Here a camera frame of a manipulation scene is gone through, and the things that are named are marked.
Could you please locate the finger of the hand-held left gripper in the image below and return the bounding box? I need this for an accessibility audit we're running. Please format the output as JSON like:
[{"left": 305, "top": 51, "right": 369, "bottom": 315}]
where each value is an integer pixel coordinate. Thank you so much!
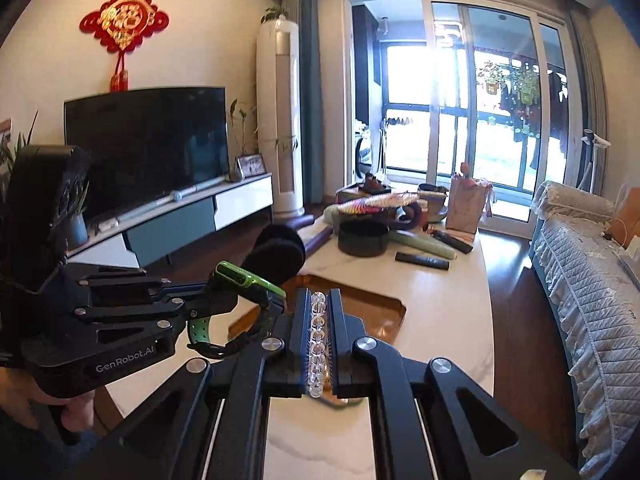
[
  {"left": 86, "top": 274, "right": 240, "bottom": 322},
  {"left": 74, "top": 302, "right": 190, "bottom": 357}
]

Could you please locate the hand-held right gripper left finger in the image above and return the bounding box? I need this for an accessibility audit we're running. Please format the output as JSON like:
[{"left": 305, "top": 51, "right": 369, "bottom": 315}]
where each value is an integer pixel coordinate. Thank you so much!
[{"left": 75, "top": 287, "right": 311, "bottom": 480}]

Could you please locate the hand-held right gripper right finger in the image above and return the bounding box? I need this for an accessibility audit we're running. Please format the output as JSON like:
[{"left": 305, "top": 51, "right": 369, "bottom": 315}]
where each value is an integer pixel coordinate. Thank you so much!
[{"left": 330, "top": 287, "right": 576, "bottom": 480}]

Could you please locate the clear crystal bead bracelet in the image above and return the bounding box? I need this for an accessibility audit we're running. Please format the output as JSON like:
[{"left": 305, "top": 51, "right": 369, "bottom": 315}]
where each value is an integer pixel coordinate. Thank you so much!
[{"left": 309, "top": 291, "right": 332, "bottom": 400}]

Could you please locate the green black wristwatch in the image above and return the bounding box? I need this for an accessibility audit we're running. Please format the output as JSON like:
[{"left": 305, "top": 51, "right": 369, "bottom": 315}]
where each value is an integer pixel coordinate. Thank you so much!
[{"left": 186, "top": 261, "right": 288, "bottom": 360}]

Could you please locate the gold metal tray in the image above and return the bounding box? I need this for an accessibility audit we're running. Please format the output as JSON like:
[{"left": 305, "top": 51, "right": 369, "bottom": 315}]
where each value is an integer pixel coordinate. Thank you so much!
[{"left": 229, "top": 274, "right": 406, "bottom": 346}]

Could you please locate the person's left forearm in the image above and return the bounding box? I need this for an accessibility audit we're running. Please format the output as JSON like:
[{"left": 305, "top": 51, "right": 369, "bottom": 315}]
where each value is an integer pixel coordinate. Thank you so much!
[{"left": 0, "top": 400, "right": 66, "bottom": 480}]

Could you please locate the person's left hand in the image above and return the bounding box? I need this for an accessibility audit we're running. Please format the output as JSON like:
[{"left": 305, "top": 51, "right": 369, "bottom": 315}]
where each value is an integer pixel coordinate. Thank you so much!
[{"left": 20, "top": 370, "right": 97, "bottom": 434}]

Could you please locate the small potted plant blue pot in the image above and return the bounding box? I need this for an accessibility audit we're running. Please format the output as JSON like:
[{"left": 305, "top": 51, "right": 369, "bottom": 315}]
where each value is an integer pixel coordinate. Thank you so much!
[{"left": 65, "top": 180, "right": 92, "bottom": 250}]

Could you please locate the white grey TV cabinet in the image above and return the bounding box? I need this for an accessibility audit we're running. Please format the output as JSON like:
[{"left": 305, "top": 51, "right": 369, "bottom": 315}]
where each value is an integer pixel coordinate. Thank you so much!
[{"left": 67, "top": 172, "right": 275, "bottom": 268}]

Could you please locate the purple roll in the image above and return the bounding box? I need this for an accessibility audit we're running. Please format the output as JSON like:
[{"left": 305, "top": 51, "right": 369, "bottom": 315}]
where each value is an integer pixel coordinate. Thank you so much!
[{"left": 304, "top": 225, "right": 333, "bottom": 257}]

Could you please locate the dark round box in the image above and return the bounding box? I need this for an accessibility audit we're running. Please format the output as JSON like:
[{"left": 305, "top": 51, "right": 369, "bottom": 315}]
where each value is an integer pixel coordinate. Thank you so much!
[{"left": 338, "top": 220, "right": 390, "bottom": 258}]

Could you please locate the white rod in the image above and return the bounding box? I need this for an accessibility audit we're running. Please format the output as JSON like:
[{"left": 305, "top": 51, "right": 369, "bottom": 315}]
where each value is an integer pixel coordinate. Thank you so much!
[{"left": 100, "top": 176, "right": 223, "bottom": 223}]

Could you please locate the black remote control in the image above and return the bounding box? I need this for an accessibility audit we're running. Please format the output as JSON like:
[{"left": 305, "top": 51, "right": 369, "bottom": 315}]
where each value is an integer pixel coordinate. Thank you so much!
[{"left": 395, "top": 251, "right": 449, "bottom": 272}]

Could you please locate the pale green long stick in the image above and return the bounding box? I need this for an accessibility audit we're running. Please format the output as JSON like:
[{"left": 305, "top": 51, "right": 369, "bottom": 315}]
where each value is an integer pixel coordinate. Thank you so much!
[{"left": 395, "top": 230, "right": 458, "bottom": 261}]

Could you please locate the colourful folded fan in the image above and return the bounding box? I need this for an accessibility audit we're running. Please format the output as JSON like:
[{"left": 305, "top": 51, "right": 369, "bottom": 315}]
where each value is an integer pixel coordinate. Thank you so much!
[{"left": 337, "top": 191, "right": 418, "bottom": 215}]

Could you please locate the purple wooden holder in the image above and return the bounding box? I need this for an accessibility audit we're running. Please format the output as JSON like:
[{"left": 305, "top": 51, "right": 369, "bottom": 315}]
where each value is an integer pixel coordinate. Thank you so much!
[{"left": 395, "top": 201, "right": 425, "bottom": 232}]

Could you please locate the dark brown stick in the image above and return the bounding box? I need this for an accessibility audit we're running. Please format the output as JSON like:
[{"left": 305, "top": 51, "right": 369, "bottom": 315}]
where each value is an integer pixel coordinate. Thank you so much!
[{"left": 430, "top": 230, "right": 473, "bottom": 254}]

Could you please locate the black television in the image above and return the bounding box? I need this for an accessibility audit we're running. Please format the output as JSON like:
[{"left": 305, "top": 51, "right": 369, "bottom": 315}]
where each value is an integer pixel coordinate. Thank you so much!
[{"left": 63, "top": 86, "right": 231, "bottom": 221}]

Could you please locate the brown box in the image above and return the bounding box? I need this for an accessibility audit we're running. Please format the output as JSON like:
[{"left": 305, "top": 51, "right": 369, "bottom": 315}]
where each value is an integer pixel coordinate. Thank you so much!
[{"left": 336, "top": 172, "right": 393, "bottom": 201}]

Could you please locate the brown bowl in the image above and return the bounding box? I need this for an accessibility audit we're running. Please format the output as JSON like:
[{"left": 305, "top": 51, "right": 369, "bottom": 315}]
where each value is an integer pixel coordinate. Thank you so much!
[{"left": 417, "top": 185, "right": 451, "bottom": 222}]

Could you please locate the bamboo plant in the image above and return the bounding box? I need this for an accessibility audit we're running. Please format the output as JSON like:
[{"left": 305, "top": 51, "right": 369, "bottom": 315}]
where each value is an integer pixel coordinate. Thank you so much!
[{"left": 227, "top": 99, "right": 296, "bottom": 176}]

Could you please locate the pink gift bag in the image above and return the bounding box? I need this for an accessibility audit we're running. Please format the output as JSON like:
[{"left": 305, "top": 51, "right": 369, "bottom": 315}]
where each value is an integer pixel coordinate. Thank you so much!
[{"left": 445, "top": 172, "right": 493, "bottom": 235}]

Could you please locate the white standing air conditioner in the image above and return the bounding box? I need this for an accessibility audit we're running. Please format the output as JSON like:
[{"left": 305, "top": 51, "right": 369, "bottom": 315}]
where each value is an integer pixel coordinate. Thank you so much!
[{"left": 256, "top": 15, "right": 301, "bottom": 213}]

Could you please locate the grey green curtain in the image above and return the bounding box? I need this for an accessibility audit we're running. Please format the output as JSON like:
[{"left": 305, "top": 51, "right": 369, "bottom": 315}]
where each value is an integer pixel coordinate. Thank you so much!
[{"left": 297, "top": 0, "right": 326, "bottom": 206}]

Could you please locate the sliding glass door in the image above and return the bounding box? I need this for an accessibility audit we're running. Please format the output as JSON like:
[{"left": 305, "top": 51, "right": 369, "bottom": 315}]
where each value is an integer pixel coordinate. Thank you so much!
[{"left": 342, "top": 0, "right": 573, "bottom": 238}]

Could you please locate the sofa with lace cover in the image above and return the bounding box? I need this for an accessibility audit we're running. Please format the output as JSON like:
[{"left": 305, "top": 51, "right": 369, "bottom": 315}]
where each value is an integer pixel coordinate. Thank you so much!
[{"left": 530, "top": 180, "right": 640, "bottom": 480}]

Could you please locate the hanging potted plant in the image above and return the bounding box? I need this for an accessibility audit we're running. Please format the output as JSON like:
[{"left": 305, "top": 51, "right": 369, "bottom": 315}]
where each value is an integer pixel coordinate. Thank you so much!
[
  {"left": 477, "top": 60, "right": 504, "bottom": 97},
  {"left": 515, "top": 67, "right": 542, "bottom": 107}
]

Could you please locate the beige curtain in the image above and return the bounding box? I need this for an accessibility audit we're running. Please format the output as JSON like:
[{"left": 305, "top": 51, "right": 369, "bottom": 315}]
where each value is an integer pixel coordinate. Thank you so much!
[{"left": 570, "top": 7, "right": 609, "bottom": 196}]

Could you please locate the small picture frame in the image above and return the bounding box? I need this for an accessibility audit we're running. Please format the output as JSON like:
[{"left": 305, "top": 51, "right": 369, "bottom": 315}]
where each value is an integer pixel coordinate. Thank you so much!
[{"left": 236, "top": 154, "right": 266, "bottom": 180}]

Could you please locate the red knot wall ornament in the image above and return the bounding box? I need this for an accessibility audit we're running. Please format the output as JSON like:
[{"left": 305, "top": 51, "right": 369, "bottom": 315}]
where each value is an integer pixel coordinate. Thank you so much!
[{"left": 79, "top": 0, "right": 170, "bottom": 92}]

